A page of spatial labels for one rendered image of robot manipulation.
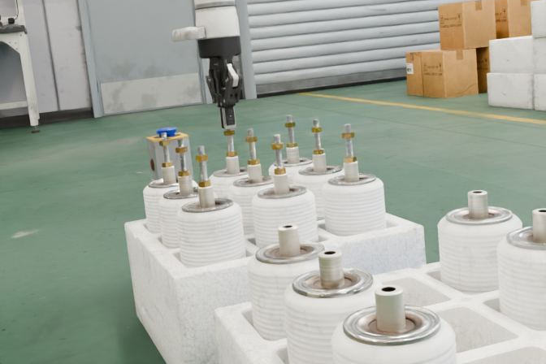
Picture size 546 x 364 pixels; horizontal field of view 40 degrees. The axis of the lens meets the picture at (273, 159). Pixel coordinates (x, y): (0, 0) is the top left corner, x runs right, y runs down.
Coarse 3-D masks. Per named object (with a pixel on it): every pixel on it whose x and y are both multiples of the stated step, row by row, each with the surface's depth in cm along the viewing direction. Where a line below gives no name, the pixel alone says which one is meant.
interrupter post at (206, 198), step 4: (200, 188) 106; (204, 188) 106; (208, 188) 106; (212, 188) 107; (200, 192) 107; (204, 192) 106; (208, 192) 106; (212, 192) 107; (200, 196) 107; (204, 196) 106; (208, 196) 106; (212, 196) 107; (200, 200) 107; (204, 200) 107; (208, 200) 107; (212, 200) 107; (200, 204) 107; (204, 204) 107; (208, 204) 107; (212, 204) 107
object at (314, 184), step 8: (296, 176) 126; (304, 176) 124; (312, 176) 123; (320, 176) 123; (328, 176) 123; (296, 184) 125; (304, 184) 123; (312, 184) 123; (320, 184) 122; (312, 192) 123; (320, 192) 122; (320, 200) 123; (320, 208) 123; (320, 216) 123
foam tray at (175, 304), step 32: (128, 224) 133; (320, 224) 120; (416, 224) 113; (128, 256) 136; (160, 256) 110; (352, 256) 108; (384, 256) 110; (416, 256) 112; (160, 288) 110; (192, 288) 100; (224, 288) 102; (160, 320) 114; (192, 320) 101; (160, 352) 119; (192, 352) 101
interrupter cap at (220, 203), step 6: (216, 198) 111; (222, 198) 110; (186, 204) 109; (192, 204) 109; (198, 204) 109; (216, 204) 109; (222, 204) 107; (228, 204) 106; (186, 210) 105; (192, 210) 105; (198, 210) 104; (204, 210) 104; (210, 210) 104; (216, 210) 104
